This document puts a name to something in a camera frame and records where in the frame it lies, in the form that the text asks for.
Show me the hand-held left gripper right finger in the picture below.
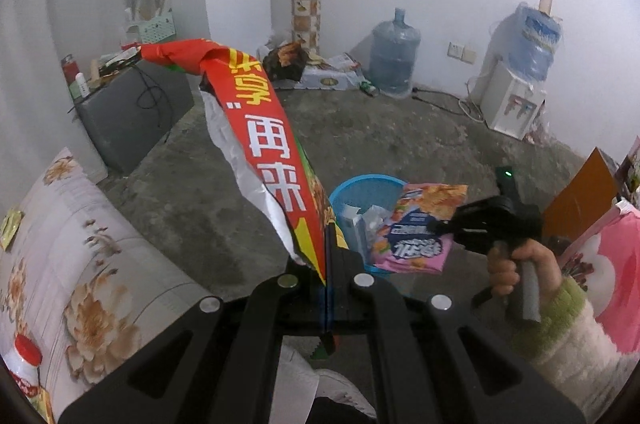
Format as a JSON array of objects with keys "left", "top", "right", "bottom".
[{"left": 326, "top": 224, "right": 587, "bottom": 424}]

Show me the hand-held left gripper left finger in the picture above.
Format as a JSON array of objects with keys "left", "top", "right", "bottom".
[{"left": 57, "top": 258, "right": 328, "bottom": 424}]

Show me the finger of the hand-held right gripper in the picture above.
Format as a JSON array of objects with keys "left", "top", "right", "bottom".
[{"left": 427, "top": 207, "right": 468, "bottom": 250}]

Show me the pink potato chips bag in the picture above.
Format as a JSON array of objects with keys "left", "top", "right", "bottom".
[{"left": 369, "top": 183, "right": 469, "bottom": 275}]

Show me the white plastic bag strawberry print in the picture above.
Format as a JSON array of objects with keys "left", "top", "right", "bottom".
[{"left": 362, "top": 204, "right": 396, "bottom": 236}]

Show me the blue waste basket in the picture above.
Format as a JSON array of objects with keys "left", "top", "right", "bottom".
[{"left": 328, "top": 174, "right": 416, "bottom": 277}]

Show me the red snack bag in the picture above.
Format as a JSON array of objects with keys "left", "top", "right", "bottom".
[{"left": 139, "top": 38, "right": 351, "bottom": 359}]

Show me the person's right forearm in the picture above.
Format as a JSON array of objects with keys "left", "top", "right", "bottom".
[{"left": 510, "top": 277, "right": 636, "bottom": 420}]

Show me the person's right hand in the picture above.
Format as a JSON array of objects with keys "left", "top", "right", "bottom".
[{"left": 487, "top": 237, "right": 563, "bottom": 306}]

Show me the orange board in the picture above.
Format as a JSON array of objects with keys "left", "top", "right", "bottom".
[{"left": 542, "top": 147, "right": 621, "bottom": 240}]

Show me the person's white shoe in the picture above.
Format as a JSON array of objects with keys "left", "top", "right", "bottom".
[{"left": 312, "top": 369, "right": 377, "bottom": 420}]

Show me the white water dispenser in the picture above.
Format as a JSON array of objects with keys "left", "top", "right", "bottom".
[{"left": 481, "top": 59, "right": 547, "bottom": 141}]

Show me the pink floral blanket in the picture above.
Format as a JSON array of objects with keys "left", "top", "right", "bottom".
[{"left": 560, "top": 199, "right": 640, "bottom": 355}]

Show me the empty blue water jug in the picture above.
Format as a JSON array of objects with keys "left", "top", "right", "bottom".
[{"left": 368, "top": 8, "right": 422, "bottom": 96}]

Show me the covered blue water jug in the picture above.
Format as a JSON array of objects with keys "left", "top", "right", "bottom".
[{"left": 507, "top": 0, "right": 564, "bottom": 81}]

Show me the flat white carton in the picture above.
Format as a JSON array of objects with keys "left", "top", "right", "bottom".
[{"left": 295, "top": 53, "right": 366, "bottom": 91}]

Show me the floral tablecloth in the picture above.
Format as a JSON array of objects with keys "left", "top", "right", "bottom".
[{"left": 0, "top": 147, "right": 221, "bottom": 424}]

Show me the black snack bag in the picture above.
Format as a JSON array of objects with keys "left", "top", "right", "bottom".
[{"left": 262, "top": 42, "right": 307, "bottom": 81}]

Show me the grey cabinet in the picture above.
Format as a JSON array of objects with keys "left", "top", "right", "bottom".
[{"left": 74, "top": 59, "right": 196, "bottom": 175}]

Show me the white plastic drink bottle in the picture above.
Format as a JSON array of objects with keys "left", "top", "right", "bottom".
[{"left": 2, "top": 334, "right": 46, "bottom": 401}]

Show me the yellow snack packet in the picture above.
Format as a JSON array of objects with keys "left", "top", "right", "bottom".
[{"left": 0, "top": 208, "right": 25, "bottom": 251}]

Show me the green plastic basket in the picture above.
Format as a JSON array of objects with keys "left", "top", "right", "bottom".
[{"left": 125, "top": 7, "right": 176, "bottom": 45}]

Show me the white power cable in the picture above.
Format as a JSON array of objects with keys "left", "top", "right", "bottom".
[{"left": 457, "top": 77, "right": 489, "bottom": 123}]

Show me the wall socket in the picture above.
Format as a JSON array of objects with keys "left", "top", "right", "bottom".
[{"left": 447, "top": 42, "right": 478, "bottom": 65}]

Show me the black cable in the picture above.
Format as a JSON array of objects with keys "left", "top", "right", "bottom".
[{"left": 135, "top": 64, "right": 174, "bottom": 143}]

